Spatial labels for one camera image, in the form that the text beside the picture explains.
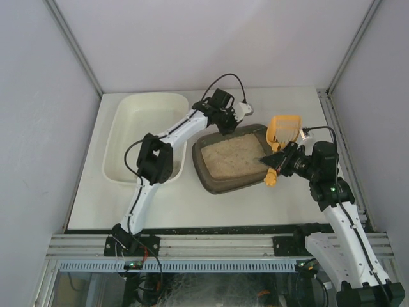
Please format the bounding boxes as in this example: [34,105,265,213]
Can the yellow litter scoop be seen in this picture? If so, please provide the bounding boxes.
[263,114,303,187]

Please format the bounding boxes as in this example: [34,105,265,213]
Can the dark grey litter box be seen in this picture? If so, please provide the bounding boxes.
[192,124,273,194]

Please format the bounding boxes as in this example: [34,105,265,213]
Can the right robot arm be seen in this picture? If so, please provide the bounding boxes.
[260,141,405,306]

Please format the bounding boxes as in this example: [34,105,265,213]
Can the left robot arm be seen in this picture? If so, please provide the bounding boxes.
[112,88,253,253]

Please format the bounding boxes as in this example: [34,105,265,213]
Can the white plastic tray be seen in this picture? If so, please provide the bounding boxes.
[102,92,189,185]

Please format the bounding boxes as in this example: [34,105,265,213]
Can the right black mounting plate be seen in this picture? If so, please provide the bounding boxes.
[272,236,309,257]

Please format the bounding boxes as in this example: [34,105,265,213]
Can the black mounting plate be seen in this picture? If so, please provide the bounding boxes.
[272,236,309,257]
[104,226,160,257]

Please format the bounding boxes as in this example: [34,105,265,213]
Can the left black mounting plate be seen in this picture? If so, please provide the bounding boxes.
[104,226,160,257]

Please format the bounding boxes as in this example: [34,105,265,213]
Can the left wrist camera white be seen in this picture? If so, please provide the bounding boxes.
[233,102,254,122]

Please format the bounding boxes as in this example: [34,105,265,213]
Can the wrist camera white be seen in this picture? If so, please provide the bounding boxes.
[299,128,315,146]
[233,102,254,122]

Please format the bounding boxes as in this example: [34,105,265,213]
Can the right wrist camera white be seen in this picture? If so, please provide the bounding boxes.
[299,128,315,146]

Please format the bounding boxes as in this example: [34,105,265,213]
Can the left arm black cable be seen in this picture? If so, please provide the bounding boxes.
[124,73,249,180]

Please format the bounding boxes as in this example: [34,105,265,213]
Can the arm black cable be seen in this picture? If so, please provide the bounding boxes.
[124,73,249,180]
[302,125,394,307]

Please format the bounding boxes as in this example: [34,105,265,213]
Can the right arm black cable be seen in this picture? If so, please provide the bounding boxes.
[302,125,394,307]

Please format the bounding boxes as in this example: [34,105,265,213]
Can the grey slotted cable duct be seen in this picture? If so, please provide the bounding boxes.
[59,259,297,273]

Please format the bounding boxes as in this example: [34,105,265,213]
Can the aluminium frame rail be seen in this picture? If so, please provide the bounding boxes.
[46,232,396,258]

